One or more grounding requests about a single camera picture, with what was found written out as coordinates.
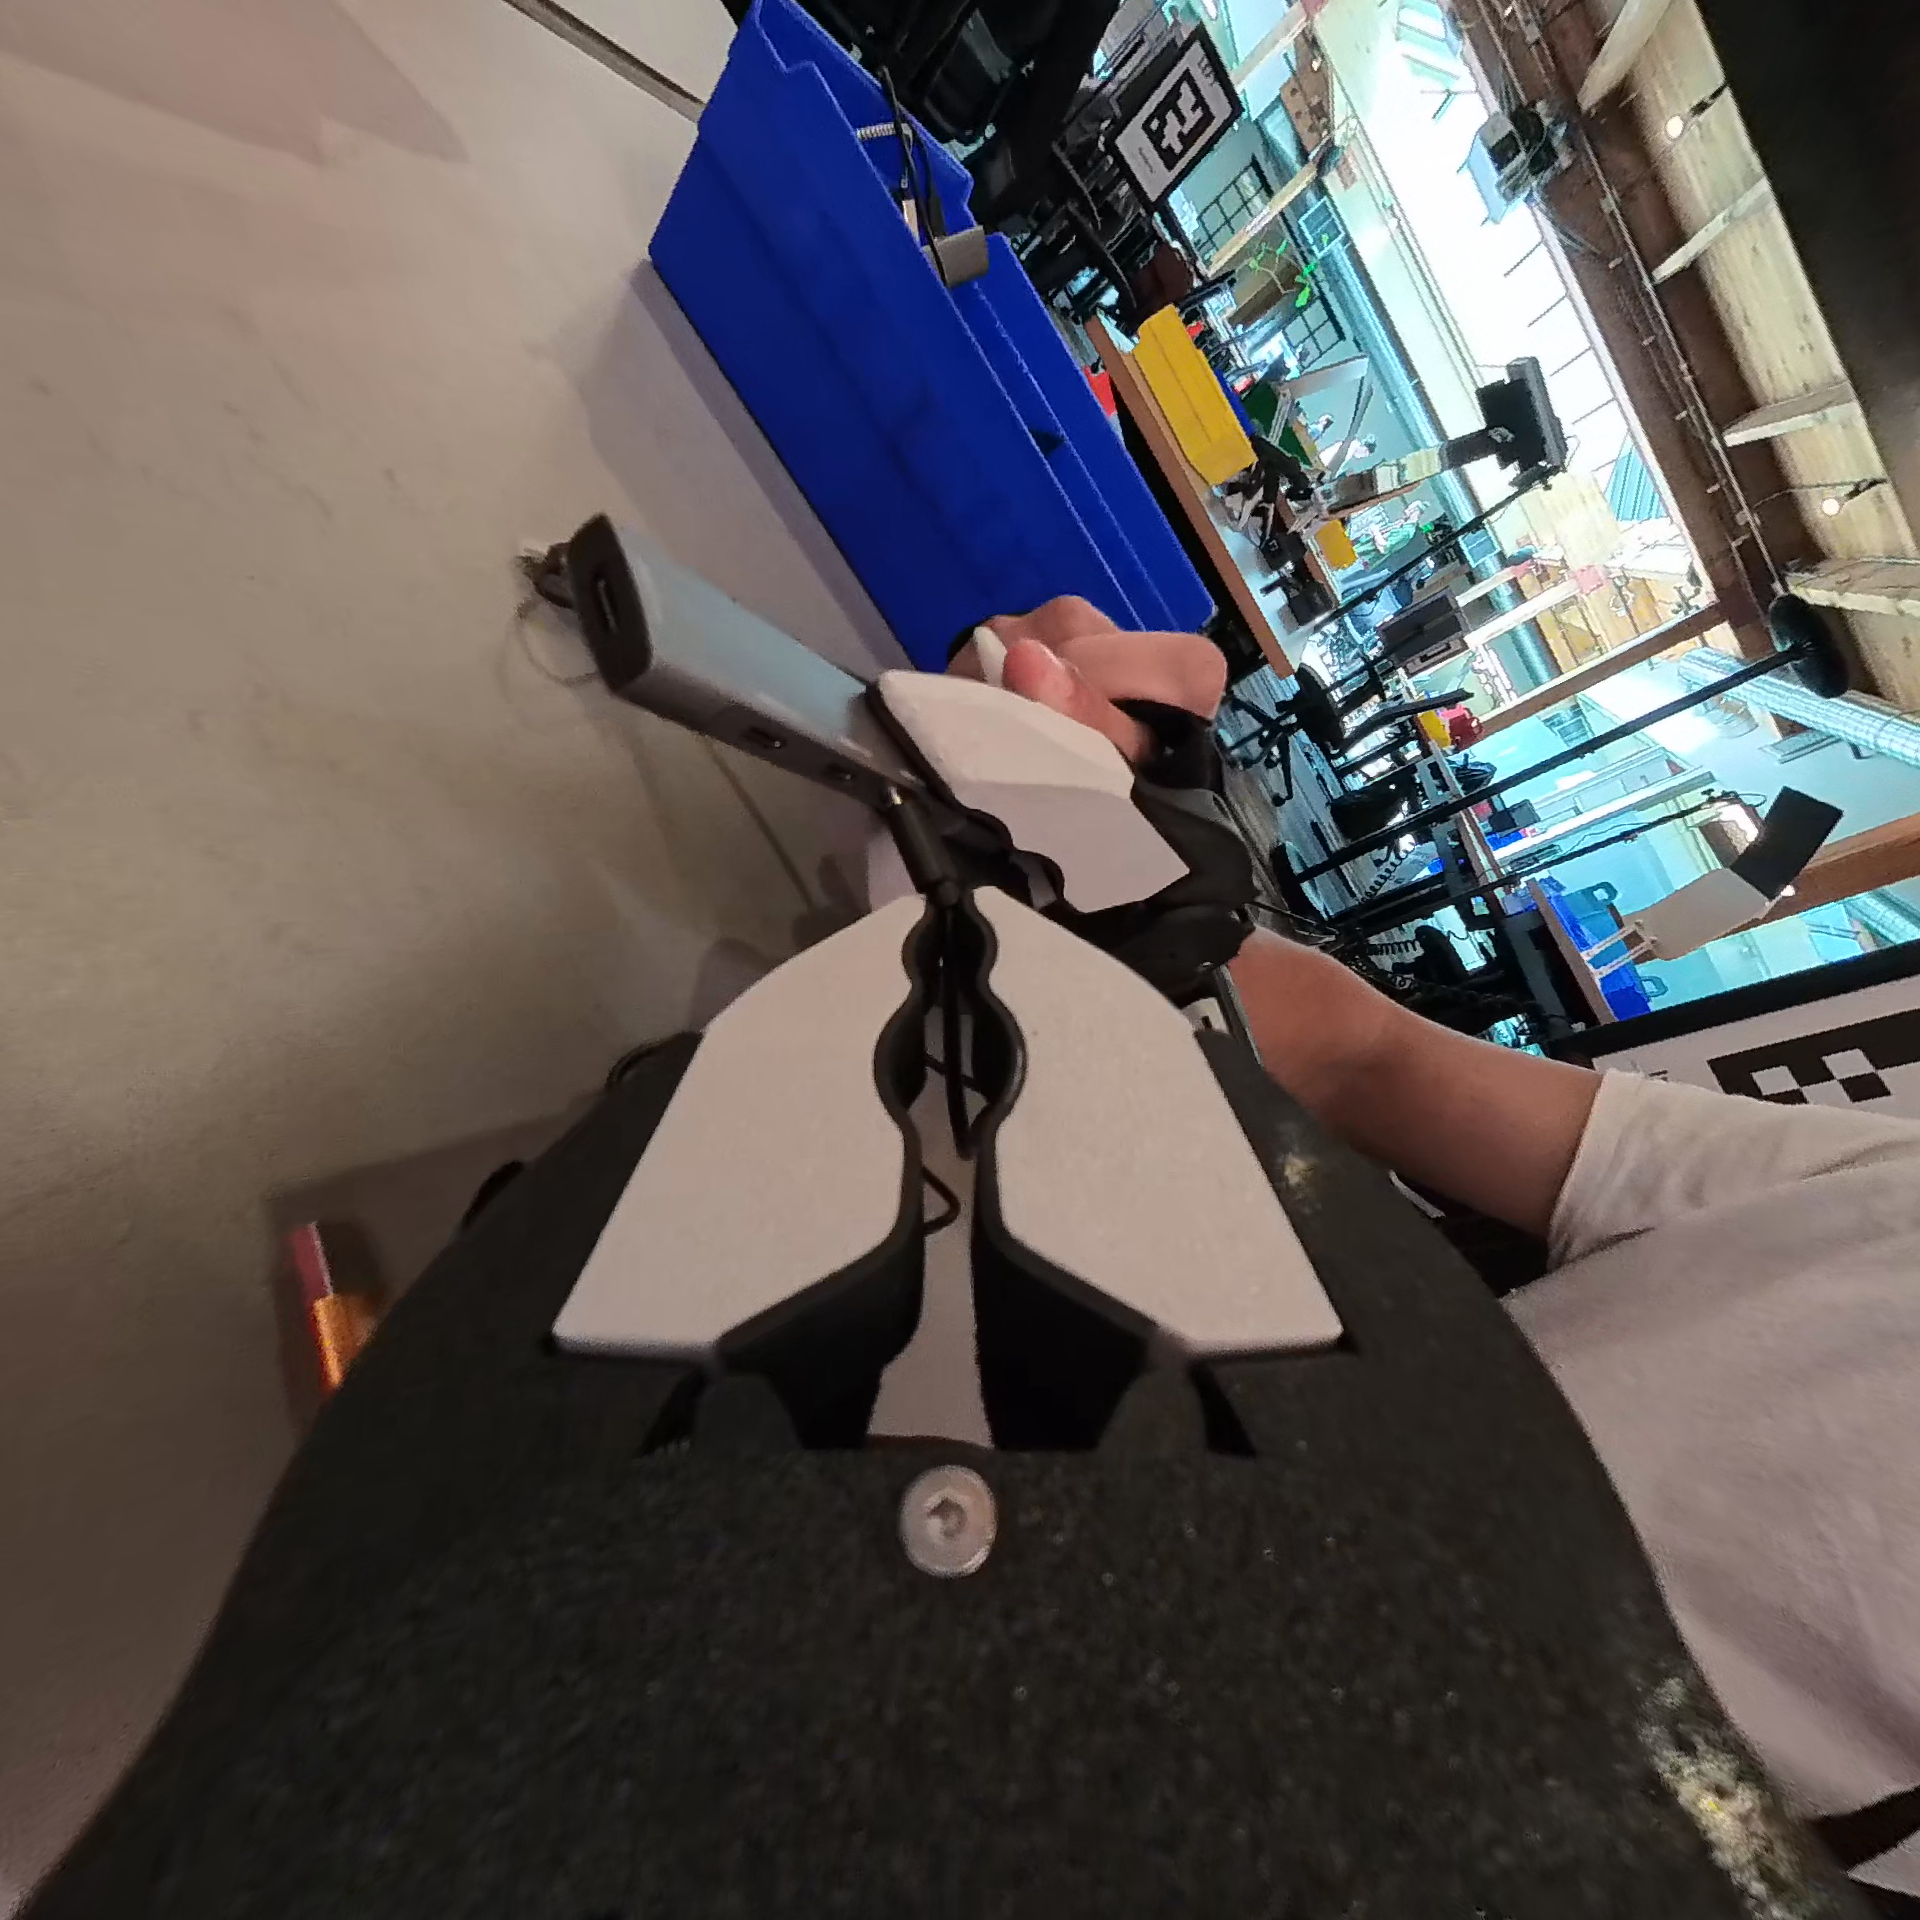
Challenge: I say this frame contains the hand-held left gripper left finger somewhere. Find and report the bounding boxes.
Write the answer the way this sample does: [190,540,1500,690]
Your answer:
[550,895,939,1449]

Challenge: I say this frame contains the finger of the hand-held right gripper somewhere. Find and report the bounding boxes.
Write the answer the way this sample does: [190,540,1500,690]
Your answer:
[874,670,1191,913]

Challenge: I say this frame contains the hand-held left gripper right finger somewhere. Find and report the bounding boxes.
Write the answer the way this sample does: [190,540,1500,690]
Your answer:
[972,885,1343,1449]

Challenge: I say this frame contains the black usb cable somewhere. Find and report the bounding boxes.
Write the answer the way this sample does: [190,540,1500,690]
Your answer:
[877,780,1003,1239]

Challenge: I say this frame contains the dark grey usb hub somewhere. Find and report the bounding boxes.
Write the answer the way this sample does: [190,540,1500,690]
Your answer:
[516,513,935,805]

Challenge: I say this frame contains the blue plastic bin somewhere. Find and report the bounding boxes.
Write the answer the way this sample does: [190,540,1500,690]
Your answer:
[646,0,1216,677]

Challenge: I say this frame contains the black cable orange plugs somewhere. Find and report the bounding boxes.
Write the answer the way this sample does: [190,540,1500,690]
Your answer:
[276,1218,379,1393]

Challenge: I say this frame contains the person's right forearm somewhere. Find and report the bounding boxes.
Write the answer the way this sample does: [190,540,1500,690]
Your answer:
[1227,928,1603,1240]

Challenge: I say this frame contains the yellow plastic bin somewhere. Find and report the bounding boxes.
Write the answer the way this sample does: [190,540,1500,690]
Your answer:
[1128,303,1261,484]

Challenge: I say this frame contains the person's white shirt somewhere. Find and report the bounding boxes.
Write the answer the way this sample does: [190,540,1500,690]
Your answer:
[1503,1070,1920,1895]

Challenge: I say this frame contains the marker sign on stand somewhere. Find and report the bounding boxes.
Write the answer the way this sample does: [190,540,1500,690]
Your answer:
[1107,26,1247,208]
[1546,975,1920,1125]

